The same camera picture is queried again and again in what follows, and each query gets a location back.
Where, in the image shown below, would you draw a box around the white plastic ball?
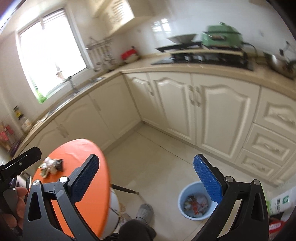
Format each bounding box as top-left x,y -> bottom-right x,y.
38,157 -> 57,178

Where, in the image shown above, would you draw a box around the clear plastic bag red print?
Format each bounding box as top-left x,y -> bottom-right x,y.
183,194 -> 209,218

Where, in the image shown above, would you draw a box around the light blue trash bin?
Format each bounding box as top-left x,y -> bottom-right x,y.
178,181 -> 217,221

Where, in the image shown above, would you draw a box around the kitchen window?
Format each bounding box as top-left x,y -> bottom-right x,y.
18,7 -> 91,102

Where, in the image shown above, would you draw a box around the person's left hand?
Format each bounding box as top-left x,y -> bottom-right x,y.
1,187 -> 28,230

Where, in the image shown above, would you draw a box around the orange round table cloth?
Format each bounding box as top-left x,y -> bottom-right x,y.
33,138 -> 110,238

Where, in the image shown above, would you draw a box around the white green paper pack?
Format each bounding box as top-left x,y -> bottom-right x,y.
266,187 -> 295,216

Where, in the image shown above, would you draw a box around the white stool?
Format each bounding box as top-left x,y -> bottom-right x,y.
100,188 -> 121,238

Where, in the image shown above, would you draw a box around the red utensil rack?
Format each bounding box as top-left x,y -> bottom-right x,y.
1,121 -> 16,153

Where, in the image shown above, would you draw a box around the large clear jar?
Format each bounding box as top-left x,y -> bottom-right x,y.
20,116 -> 33,133

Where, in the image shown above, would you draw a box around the dark trouser leg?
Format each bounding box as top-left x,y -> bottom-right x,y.
118,219 -> 157,241

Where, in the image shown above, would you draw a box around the yellow label sauce bottle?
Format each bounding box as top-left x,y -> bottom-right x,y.
14,106 -> 23,120

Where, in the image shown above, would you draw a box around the grey slipper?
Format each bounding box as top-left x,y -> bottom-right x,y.
135,203 -> 154,224

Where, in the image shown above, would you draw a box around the cream lower cabinets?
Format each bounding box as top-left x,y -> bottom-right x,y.
19,72 -> 295,185

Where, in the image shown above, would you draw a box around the cream cabinets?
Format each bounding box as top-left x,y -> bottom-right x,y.
19,72 -> 295,185
88,0 -> 154,37

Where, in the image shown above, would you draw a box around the green dish soap bottle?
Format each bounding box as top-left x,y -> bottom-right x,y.
35,85 -> 47,103

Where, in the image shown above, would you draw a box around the red lidded bowl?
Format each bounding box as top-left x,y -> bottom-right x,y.
121,46 -> 139,63

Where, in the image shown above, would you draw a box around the black gas stove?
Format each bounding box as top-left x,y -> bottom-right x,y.
151,41 -> 253,71

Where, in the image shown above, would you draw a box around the cream upper cabinets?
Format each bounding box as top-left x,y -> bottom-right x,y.
88,0 -> 154,37

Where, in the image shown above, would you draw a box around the green electric cooker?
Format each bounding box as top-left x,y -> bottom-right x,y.
201,22 -> 243,48

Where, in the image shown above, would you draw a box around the grey bowl on rack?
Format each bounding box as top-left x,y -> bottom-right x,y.
168,34 -> 197,44

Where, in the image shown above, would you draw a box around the wall utensil rail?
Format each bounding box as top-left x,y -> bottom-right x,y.
86,37 -> 118,72

